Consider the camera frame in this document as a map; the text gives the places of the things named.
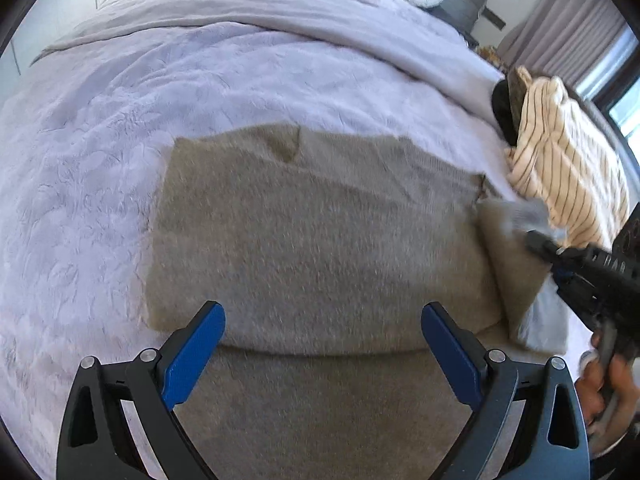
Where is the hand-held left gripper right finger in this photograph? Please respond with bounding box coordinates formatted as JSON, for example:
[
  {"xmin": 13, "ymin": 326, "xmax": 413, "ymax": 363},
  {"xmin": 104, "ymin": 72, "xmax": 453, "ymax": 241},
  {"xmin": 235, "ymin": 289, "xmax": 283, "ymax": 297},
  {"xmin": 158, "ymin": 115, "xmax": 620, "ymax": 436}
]
[{"xmin": 421, "ymin": 302, "xmax": 592, "ymax": 480}]

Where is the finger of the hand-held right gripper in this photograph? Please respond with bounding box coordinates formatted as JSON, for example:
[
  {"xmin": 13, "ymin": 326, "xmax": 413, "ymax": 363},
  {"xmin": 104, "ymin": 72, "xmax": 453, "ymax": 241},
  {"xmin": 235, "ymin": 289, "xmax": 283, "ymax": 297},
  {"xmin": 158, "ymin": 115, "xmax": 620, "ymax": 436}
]
[{"xmin": 524, "ymin": 229, "xmax": 568, "ymax": 267}]

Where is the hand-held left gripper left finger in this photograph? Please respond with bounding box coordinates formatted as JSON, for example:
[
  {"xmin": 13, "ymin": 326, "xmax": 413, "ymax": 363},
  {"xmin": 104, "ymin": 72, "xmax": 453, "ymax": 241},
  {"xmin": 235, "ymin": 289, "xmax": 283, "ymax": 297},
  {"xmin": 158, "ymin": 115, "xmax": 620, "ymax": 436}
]
[{"xmin": 56, "ymin": 301, "xmax": 227, "ymax": 480}]

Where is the beige knit sweater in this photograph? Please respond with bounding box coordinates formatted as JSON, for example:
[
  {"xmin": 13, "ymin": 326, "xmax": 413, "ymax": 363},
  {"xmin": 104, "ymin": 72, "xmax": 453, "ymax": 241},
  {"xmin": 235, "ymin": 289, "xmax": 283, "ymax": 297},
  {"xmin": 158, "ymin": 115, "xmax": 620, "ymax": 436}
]
[{"xmin": 145, "ymin": 124, "xmax": 556, "ymax": 480}]

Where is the person's right hand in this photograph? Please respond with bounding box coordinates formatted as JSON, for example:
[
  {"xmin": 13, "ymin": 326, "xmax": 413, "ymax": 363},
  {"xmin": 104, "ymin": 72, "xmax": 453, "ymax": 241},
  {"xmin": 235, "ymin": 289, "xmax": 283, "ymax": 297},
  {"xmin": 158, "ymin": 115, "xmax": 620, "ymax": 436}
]
[{"xmin": 575, "ymin": 334, "xmax": 640, "ymax": 441}]

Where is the cream striped cloth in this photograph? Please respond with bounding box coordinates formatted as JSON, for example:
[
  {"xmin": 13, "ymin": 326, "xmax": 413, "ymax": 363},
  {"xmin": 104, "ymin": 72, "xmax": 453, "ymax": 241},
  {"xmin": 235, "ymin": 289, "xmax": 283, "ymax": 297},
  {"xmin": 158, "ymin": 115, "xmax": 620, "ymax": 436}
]
[{"xmin": 507, "ymin": 67, "xmax": 632, "ymax": 251}]

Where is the dark cloth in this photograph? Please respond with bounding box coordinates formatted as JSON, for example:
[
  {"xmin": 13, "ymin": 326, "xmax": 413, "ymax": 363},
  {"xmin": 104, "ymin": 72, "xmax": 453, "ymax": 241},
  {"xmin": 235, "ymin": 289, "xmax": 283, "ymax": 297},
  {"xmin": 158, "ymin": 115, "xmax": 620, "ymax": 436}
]
[{"xmin": 491, "ymin": 67, "xmax": 532, "ymax": 147}]

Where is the window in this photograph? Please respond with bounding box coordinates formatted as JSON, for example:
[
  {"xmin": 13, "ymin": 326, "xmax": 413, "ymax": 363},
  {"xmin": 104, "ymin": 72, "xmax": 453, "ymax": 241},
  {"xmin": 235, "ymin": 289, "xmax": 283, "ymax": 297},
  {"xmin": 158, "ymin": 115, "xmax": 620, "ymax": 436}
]
[{"xmin": 580, "ymin": 25, "xmax": 640, "ymax": 138}]

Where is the lavender fluffy blanket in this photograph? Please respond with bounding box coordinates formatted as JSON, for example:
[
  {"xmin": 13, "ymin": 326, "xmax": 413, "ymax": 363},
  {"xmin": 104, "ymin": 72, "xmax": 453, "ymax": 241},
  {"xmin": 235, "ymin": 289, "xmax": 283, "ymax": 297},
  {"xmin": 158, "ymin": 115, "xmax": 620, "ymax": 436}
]
[{"xmin": 0, "ymin": 0, "xmax": 591, "ymax": 480}]

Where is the grey curtain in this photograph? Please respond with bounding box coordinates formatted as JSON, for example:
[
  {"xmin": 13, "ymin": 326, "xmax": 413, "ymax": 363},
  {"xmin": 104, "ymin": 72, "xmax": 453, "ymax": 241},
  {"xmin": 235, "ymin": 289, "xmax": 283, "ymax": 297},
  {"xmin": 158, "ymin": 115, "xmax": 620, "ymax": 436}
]
[{"xmin": 499, "ymin": 0, "xmax": 627, "ymax": 88}]

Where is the grey bedsheet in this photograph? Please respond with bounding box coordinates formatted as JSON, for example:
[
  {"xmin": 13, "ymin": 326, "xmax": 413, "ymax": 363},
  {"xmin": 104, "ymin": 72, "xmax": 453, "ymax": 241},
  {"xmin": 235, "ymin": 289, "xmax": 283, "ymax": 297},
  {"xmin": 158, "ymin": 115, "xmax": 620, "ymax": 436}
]
[{"xmin": 30, "ymin": 0, "xmax": 501, "ymax": 111}]

